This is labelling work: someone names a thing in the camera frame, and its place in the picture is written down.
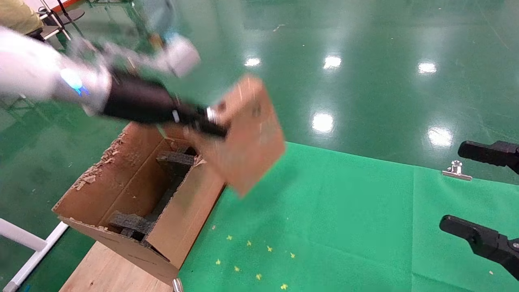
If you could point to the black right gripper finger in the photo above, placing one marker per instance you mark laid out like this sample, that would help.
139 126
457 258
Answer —
482 239
490 153

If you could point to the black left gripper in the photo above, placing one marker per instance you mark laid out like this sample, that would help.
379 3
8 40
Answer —
138 101

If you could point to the small brown cardboard box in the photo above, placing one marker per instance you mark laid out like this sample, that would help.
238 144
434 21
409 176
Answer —
243 146

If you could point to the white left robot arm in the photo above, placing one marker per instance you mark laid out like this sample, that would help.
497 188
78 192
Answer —
28 69

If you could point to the large open cardboard carton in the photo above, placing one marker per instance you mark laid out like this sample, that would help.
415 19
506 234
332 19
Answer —
182 219

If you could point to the black foam block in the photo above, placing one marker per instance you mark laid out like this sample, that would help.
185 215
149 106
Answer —
129 224
176 159

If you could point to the green cloth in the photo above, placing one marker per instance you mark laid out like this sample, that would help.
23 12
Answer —
344 227

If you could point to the black round stand base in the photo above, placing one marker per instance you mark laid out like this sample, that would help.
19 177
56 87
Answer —
73 16

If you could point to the person in yellow shirt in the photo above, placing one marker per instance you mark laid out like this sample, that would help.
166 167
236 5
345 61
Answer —
16 16

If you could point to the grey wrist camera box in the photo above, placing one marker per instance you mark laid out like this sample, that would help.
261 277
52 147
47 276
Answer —
180 54

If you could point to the white tube frame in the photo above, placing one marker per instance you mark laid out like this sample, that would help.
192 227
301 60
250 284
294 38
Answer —
20 236

